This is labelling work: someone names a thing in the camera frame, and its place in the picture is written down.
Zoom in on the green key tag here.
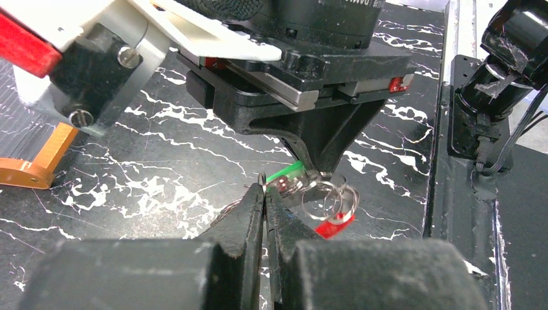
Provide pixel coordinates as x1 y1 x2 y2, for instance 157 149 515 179
266 161 305 183

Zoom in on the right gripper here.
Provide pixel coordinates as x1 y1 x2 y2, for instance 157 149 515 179
179 36 415 172

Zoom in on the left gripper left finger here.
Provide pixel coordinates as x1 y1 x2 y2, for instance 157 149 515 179
19 184 265 309

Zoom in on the orange wooden shelf rack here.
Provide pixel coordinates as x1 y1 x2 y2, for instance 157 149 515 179
1 123 79 189

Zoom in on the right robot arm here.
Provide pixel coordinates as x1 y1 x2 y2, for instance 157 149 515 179
178 1 415 172

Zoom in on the metal keyring with red handle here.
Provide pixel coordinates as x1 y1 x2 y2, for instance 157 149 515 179
209 170 361 240

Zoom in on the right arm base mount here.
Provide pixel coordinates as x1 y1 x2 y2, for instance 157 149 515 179
448 1 547 176

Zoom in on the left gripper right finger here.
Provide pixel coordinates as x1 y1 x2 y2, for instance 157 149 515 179
264 190 487 309

